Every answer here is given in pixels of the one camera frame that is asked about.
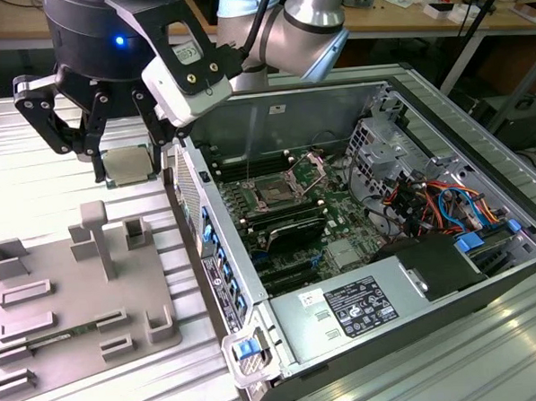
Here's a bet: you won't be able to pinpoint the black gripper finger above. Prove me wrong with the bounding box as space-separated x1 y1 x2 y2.
130 86 180 177
12 70 115 187

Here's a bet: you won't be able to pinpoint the silver square CPU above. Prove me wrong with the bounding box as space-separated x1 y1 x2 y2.
101 144 156 190

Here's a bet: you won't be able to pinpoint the black RAM slot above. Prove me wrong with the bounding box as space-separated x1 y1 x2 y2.
215 159 291 179
211 150 289 170

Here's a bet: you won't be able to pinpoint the CPU socket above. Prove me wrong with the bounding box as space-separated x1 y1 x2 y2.
252 174 299 209

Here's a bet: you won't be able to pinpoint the black expansion slot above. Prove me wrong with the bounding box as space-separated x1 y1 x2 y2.
257 257 314 283
264 269 321 297

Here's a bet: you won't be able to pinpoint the blue rear panel tabs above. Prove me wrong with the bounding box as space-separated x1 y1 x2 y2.
199 204 249 313

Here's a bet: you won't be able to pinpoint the black installed RAM stick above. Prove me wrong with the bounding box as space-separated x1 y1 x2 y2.
248 205 327 232

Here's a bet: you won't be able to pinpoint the metal socket cover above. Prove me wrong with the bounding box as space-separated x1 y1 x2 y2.
286 149 332 198

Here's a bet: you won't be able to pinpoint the black graphics card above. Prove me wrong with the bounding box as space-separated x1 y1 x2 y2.
264 217 329 256

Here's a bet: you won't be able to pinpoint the grey plastic parts rack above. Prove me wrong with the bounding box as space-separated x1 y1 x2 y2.
0 196 185 400

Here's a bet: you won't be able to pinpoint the green motherboard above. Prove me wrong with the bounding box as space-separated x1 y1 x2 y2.
211 144 391 301

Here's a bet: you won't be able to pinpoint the green RAM stick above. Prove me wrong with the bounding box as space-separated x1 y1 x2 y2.
25 324 100 348

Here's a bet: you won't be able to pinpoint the silver chipset heat sink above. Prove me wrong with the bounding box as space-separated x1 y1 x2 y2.
328 239 361 270

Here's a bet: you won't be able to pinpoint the perforated metal drive cage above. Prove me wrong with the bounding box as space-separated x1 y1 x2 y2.
344 113 431 202

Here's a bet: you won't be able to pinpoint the blue case release latch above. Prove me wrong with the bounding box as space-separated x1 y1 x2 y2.
233 339 260 362

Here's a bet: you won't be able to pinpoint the silver power supply unit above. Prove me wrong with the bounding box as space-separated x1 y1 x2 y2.
266 252 433 368

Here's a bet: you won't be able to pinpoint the wooden desk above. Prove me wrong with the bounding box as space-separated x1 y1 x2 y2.
0 0 536 58

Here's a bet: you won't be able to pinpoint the white small box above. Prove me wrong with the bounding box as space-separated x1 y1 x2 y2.
423 1 458 21

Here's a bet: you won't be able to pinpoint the black fan shroud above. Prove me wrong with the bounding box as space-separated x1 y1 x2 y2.
371 232 488 306

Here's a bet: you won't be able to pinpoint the blue disk carrier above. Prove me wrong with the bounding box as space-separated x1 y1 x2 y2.
453 231 486 257

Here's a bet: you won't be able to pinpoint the black stand leg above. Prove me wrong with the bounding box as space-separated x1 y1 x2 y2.
454 0 499 39

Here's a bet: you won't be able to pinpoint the open black PC case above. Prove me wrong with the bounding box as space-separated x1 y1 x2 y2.
156 57 536 401

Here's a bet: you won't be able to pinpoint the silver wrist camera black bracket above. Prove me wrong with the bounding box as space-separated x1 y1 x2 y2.
104 0 237 133

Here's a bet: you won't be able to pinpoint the black camera cable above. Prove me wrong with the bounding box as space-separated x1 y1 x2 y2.
215 0 286 76

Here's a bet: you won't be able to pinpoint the blue wire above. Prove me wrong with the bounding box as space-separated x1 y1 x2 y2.
436 186 483 234

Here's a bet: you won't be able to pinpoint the orange wire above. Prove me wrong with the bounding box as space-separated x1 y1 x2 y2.
422 177 502 230

